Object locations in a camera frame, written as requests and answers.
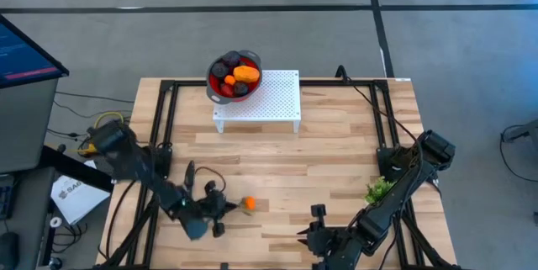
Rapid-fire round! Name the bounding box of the small green artificial plant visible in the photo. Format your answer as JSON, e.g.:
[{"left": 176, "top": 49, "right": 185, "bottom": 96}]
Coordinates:
[{"left": 363, "top": 176, "right": 398, "bottom": 206}]

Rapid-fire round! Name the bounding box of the thin black floor cable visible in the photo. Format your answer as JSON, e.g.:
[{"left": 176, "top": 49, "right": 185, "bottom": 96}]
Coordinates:
[{"left": 54, "top": 91, "right": 135, "bottom": 105}]

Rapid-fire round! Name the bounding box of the white printed booklet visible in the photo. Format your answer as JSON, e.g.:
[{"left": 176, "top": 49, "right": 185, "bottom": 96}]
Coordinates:
[{"left": 50, "top": 159, "right": 111, "bottom": 225}]

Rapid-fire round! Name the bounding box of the orange yellow mango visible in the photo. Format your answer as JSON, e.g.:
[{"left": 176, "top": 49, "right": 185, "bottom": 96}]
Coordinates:
[{"left": 233, "top": 65, "right": 261, "bottom": 84}]

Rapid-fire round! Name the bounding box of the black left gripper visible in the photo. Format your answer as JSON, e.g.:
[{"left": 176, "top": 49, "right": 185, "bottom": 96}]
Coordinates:
[{"left": 196, "top": 179, "right": 244, "bottom": 239}]

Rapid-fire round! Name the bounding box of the white perforated metal rack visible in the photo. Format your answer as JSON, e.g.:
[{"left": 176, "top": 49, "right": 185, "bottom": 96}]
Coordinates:
[{"left": 212, "top": 69, "right": 303, "bottom": 135}]

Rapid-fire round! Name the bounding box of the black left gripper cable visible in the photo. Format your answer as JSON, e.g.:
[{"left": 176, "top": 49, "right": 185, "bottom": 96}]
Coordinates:
[{"left": 195, "top": 166, "right": 227, "bottom": 191}]

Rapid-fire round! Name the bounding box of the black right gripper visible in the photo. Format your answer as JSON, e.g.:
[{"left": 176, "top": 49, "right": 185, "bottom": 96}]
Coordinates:
[{"left": 296, "top": 204, "right": 363, "bottom": 270}]

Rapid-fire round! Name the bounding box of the black keyboard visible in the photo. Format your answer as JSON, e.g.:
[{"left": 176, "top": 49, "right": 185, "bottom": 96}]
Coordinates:
[{"left": 0, "top": 172, "right": 17, "bottom": 221}]

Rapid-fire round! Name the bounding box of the black power cable with plug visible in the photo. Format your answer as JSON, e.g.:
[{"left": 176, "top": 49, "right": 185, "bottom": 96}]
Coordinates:
[{"left": 335, "top": 64, "right": 421, "bottom": 145}]

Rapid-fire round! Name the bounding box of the black metal table frame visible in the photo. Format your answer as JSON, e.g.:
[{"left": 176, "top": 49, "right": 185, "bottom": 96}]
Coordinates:
[{"left": 94, "top": 77, "right": 463, "bottom": 270}]

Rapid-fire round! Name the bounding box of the black computer mouse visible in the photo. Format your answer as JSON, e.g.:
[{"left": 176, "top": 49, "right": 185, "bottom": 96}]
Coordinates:
[{"left": 0, "top": 230, "right": 21, "bottom": 270}]

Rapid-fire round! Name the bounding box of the computer monitor blue screen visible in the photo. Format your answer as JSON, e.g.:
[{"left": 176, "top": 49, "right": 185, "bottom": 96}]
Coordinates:
[{"left": 0, "top": 13, "right": 71, "bottom": 90}]

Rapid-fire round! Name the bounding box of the yellow connector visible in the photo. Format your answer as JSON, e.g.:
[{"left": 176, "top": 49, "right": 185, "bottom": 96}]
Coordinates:
[{"left": 77, "top": 143, "right": 100, "bottom": 156}]

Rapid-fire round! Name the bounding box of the tangerine with green leaves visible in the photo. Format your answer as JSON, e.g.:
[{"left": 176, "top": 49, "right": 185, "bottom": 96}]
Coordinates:
[{"left": 238, "top": 195, "right": 257, "bottom": 217}]

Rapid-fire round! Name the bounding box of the red collapsible colander grey rim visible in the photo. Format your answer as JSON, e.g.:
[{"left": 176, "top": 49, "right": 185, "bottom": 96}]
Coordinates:
[{"left": 205, "top": 49, "right": 263, "bottom": 105}]

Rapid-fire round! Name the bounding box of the grey cabinet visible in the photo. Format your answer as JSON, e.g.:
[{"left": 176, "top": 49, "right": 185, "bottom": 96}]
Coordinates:
[{"left": 0, "top": 78, "right": 59, "bottom": 174}]

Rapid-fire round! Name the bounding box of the black floor cable loop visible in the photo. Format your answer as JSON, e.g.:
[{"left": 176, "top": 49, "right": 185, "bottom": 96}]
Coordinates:
[{"left": 498, "top": 124, "right": 538, "bottom": 183}]

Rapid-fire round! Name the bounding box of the yellow cable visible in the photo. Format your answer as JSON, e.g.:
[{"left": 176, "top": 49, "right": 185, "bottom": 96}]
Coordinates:
[{"left": 92, "top": 110, "right": 125, "bottom": 130}]

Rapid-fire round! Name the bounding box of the black kitchen knife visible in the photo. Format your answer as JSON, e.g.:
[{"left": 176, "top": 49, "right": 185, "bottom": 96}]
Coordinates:
[{"left": 183, "top": 159, "right": 196, "bottom": 188}]

